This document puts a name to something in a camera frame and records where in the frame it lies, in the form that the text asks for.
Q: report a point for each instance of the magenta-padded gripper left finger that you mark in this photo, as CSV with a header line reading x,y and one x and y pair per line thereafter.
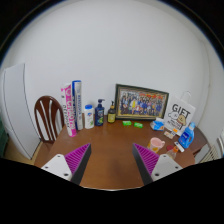
x,y
56,165

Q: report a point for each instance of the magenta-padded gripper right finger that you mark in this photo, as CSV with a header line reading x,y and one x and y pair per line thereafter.
x,y
165,165

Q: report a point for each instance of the flat round red coaster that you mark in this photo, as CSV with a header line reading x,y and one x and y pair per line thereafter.
x,y
169,147

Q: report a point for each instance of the white remote control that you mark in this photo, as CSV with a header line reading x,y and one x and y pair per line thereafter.
x,y
179,147

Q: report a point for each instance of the pink mug with yellow spots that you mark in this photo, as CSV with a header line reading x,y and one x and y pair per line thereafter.
x,y
155,144

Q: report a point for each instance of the beige snack packet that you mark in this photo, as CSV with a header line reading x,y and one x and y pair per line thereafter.
x,y
168,134

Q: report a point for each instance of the blue detergent bottle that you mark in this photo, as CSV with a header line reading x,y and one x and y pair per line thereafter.
x,y
186,137

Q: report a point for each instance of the small orange and white box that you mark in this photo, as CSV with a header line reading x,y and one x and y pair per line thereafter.
x,y
174,130

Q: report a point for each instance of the blue tissue pack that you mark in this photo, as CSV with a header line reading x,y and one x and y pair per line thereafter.
x,y
157,125

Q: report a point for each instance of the white radiator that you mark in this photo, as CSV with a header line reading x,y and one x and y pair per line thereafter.
x,y
210,154

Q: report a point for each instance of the small green packet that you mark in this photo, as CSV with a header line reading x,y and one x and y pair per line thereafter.
x,y
127,123
138,125

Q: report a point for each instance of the white paper gift bag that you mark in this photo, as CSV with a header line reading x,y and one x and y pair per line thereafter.
x,y
178,115

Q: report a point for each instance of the pink and white tall box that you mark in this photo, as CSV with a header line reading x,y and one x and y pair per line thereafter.
x,y
69,111

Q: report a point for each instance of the white lotion bottle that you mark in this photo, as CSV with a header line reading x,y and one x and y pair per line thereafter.
x,y
89,118

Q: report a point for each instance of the dark wooden chair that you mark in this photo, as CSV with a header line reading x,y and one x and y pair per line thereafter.
x,y
46,101

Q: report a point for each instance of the dark blue pump bottle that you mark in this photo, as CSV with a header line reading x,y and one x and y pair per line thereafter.
x,y
99,116

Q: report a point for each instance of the framed group photo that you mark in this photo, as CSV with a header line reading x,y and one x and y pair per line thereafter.
x,y
141,102

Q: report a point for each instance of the white leaning panel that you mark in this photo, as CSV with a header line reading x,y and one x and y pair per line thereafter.
x,y
18,106

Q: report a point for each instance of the dark amber pump bottle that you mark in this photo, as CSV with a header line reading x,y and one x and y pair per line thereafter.
x,y
111,115

